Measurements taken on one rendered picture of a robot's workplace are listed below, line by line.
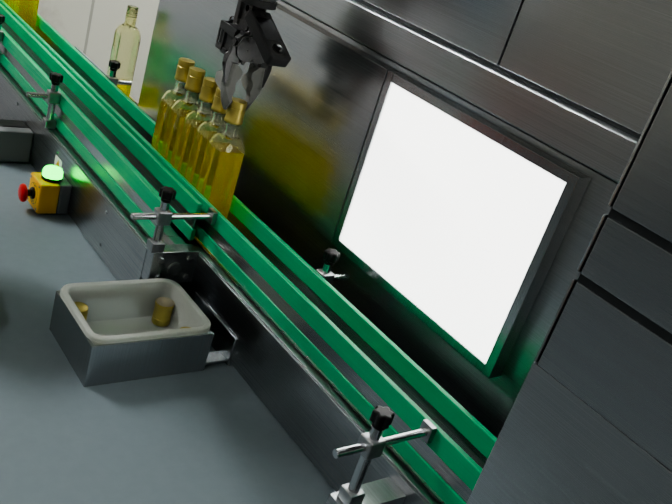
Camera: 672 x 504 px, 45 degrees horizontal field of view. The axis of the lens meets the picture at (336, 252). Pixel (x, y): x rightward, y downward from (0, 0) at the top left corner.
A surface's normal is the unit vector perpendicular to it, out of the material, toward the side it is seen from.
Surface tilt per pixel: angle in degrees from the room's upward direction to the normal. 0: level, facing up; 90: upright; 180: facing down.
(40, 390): 0
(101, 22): 90
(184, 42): 90
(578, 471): 90
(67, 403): 0
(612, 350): 90
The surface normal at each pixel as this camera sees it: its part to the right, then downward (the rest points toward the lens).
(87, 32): 0.40, 0.49
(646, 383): -0.77, 0.03
